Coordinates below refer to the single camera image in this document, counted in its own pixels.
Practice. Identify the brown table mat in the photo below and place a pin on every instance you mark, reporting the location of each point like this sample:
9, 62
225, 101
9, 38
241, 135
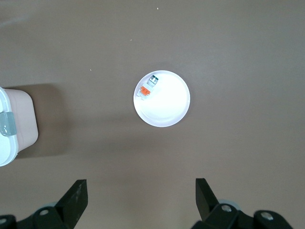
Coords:
226, 47

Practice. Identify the white switch with orange block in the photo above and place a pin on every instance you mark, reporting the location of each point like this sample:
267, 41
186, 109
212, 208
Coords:
145, 90

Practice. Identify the round pink plate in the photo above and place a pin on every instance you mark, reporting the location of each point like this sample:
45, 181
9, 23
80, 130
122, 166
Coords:
166, 107

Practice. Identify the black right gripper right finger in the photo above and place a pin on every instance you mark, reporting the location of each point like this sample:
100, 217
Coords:
207, 205

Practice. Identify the white lidded container box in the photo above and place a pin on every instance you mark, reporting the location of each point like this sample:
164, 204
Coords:
21, 114

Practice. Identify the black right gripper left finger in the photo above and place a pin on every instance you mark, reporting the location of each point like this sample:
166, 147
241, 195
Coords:
71, 205

